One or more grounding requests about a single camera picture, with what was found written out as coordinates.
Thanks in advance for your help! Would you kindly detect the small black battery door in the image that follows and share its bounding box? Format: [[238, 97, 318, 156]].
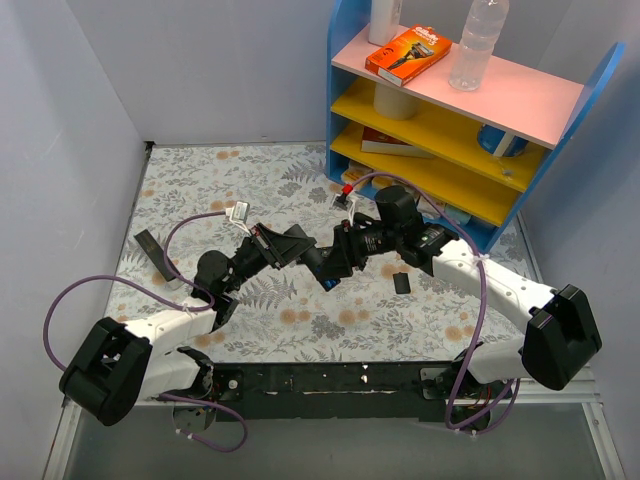
[[392, 272, 411, 295]]

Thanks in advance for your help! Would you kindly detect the black remote control body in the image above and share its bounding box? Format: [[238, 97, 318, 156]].
[[298, 246, 341, 292]]

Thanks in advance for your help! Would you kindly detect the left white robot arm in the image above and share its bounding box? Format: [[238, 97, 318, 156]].
[[59, 224, 316, 426]]

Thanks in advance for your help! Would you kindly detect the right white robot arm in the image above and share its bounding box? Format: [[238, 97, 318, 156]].
[[311, 186, 602, 398]]

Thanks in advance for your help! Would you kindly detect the floral table mat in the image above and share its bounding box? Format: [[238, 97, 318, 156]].
[[130, 144, 519, 363]]

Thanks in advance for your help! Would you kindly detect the yellow tissue pack left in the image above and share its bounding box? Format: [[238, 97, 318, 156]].
[[340, 160, 373, 184]]

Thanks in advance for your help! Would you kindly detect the red white book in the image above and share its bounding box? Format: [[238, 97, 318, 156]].
[[361, 127, 434, 159]]

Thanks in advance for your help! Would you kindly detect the light blue tissue pack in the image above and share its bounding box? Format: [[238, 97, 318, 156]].
[[444, 204, 472, 226]]

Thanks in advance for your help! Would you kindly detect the black battery cover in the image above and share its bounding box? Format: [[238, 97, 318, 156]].
[[134, 229, 180, 288]]

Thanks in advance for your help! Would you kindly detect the blue shelf unit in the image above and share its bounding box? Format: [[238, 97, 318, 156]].
[[326, 1, 625, 253]]

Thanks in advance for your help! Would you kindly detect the white paper roll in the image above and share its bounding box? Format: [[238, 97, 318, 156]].
[[373, 83, 420, 120]]

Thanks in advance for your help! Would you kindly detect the orange razor box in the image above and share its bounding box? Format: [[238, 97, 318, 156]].
[[365, 25, 453, 87]]

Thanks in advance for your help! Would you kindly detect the white bottle on shelf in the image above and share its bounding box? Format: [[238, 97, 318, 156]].
[[368, 0, 402, 46]]

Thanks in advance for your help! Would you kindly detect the clear plastic bottle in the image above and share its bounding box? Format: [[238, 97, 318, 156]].
[[449, 0, 510, 91]]

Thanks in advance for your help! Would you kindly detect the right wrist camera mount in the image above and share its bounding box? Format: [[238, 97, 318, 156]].
[[332, 184, 356, 225]]

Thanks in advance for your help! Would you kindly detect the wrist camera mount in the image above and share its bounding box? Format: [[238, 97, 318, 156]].
[[225, 201, 253, 236], [332, 184, 356, 225]]

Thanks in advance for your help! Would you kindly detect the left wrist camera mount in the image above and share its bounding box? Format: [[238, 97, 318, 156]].
[[225, 201, 253, 236]]

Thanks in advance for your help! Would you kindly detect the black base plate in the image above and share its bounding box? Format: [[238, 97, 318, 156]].
[[154, 360, 494, 424]]

